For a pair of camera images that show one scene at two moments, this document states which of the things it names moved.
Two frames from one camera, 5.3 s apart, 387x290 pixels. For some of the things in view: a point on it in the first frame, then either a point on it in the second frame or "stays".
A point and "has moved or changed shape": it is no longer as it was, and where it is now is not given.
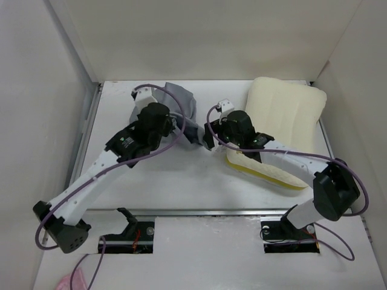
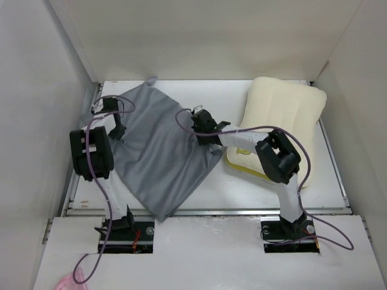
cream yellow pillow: x=286 y=115 stays
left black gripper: x=169 y=128 -> x=119 y=135
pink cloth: x=77 y=281 stays
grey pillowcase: x=191 y=129 has moved or changed shape
